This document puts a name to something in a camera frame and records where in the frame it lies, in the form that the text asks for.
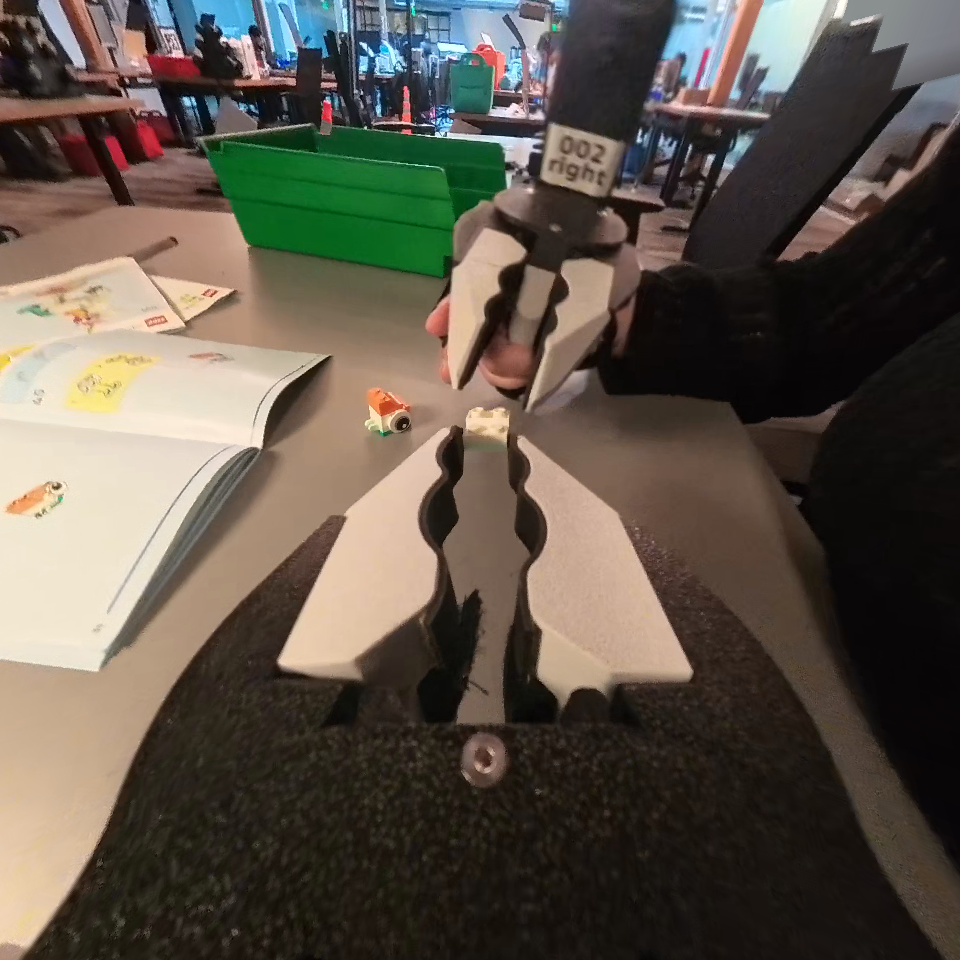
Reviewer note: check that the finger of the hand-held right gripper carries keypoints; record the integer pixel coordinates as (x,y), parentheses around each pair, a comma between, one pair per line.
(476,300)
(589,315)

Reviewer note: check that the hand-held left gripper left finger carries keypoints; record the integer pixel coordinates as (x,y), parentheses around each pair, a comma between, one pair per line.
(367,585)

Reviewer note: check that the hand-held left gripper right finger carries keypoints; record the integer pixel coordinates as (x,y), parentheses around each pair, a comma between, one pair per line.
(600,592)

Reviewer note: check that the white lego piece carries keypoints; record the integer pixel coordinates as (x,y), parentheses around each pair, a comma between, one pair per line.
(487,429)

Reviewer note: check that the green plastic bin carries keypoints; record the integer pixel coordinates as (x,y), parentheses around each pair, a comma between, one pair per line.
(337,202)

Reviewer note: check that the person's right forearm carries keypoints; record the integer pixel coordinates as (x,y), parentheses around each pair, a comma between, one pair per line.
(750,337)

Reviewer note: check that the orange and white lego assembly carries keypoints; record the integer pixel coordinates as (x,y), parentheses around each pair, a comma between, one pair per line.
(386,412)

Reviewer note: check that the person's right hand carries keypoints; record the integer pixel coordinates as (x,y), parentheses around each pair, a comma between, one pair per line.
(506,367)

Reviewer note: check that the dark table with metal legs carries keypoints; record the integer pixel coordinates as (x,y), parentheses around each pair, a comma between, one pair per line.
(712,116)

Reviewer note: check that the orange pillar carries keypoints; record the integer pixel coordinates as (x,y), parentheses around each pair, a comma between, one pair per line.
(739,45)

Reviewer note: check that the green tote bag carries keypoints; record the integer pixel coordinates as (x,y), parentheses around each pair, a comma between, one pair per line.
(472,86)

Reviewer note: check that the orange traffic cone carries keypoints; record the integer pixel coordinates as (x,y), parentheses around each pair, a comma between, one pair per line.
(328,120)
(407,105)

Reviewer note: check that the open light blue instruction book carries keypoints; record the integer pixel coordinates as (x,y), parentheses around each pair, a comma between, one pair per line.
(150,465)

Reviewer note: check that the small white leaflet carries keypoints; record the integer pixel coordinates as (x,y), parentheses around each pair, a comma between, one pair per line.
(193,296)

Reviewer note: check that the person's black clothed body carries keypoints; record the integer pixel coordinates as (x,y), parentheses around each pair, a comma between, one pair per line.
(900,562)

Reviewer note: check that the long dark workbench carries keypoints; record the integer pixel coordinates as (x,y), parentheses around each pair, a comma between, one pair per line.
(247,82)

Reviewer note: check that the dark pencil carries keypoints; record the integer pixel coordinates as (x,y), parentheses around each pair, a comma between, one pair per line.
(154,247)

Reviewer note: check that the small colourful instruction booklet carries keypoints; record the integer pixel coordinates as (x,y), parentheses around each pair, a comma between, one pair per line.
(82,300)

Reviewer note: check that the red crates under table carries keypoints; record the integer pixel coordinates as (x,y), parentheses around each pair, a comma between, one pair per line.
(112,146)

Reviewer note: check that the wooden side table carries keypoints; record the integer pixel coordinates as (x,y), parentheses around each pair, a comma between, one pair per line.
(67,111)

